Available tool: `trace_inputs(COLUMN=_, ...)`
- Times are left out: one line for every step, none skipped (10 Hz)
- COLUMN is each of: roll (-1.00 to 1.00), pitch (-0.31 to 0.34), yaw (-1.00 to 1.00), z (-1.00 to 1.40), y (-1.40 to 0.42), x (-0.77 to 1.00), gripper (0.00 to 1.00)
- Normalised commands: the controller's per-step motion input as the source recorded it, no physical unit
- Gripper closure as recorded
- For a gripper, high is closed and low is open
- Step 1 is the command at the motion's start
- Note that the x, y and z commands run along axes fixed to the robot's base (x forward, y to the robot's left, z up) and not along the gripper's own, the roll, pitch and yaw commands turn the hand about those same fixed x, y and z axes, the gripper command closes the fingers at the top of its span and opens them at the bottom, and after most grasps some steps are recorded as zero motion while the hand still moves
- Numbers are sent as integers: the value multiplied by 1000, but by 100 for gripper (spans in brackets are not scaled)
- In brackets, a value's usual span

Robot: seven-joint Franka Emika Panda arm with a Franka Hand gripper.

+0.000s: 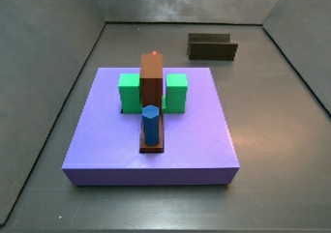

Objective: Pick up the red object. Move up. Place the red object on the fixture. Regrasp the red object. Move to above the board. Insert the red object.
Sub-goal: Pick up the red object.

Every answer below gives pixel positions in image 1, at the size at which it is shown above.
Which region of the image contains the purple base board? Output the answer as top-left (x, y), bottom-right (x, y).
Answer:
top-left (61, 68), bottom-right (239, 186)

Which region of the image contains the green right block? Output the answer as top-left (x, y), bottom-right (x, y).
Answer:
top-left (163, 73), bottom-right (188, 113)

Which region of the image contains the green block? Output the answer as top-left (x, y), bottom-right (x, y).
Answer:
top-left (163, 73), bottom-right (188, 113)
top-left (117, 73), bottom-right (141, 114)

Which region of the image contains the blue hexagonal peg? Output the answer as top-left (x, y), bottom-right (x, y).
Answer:
top-left (143, 105), bottom-right (159, 146)

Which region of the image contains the green left block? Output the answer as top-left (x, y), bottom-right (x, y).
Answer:
top-left (117, 73), bottom-right (141, 114)

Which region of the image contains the brown slotted upright block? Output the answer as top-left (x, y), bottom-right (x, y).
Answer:
top-left (140, 54), bottom-right (164, 154)

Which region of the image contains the black angled holder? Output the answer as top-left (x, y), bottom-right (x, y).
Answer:
top-left (187, 33), bottom-right (238, 61)

